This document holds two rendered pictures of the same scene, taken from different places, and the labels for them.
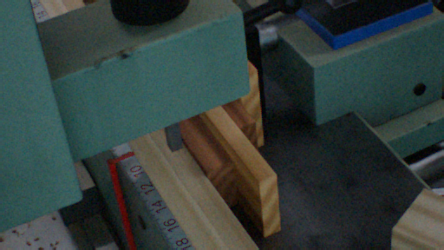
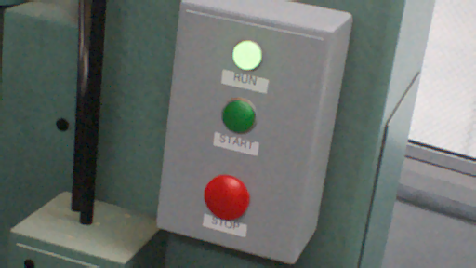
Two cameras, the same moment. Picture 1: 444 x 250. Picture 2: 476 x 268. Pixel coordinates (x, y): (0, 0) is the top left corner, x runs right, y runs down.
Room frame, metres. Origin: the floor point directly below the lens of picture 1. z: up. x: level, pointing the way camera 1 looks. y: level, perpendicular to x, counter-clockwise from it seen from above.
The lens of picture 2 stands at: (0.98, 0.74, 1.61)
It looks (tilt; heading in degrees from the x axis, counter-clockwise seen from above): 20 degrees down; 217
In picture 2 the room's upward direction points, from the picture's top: 8 degrees clockwise
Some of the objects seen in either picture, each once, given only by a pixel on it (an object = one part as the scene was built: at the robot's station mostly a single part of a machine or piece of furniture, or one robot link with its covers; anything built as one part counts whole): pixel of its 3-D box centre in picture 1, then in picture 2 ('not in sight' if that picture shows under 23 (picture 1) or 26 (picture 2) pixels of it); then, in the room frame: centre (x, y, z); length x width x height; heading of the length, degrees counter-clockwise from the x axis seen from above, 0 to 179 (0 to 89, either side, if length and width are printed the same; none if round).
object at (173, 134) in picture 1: (170, 121); not in sight; (0.49, 0.04, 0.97); 0.01 x 0.01 x 0.05; 21
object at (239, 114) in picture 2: not in sight; (238, 116); (0.54, 0.40, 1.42); 0.02 x 0.01 x 0.02; 111
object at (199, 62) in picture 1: (132, 70); not in sight; (0.48, 0.06, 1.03); 0.14 x 0.07 x 0.09; 111
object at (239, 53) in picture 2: not in sight; (246, 55); (0.54, 0.40, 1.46); 0.02 x 0.01 x 0.02; 111
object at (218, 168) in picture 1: (160, 102); not in sight; (0.58, 0.05, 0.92); 0.23 x 0.02 x 0.04; 21
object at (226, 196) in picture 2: not in sight; (226, 197); (0.54, 0.40, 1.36); 0.03 x 0.01 x 0.03; 111
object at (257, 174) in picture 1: (198, 112); not in sight; (0.55, 0.02, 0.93); 0.24 x 0.01 x 0.06; 21
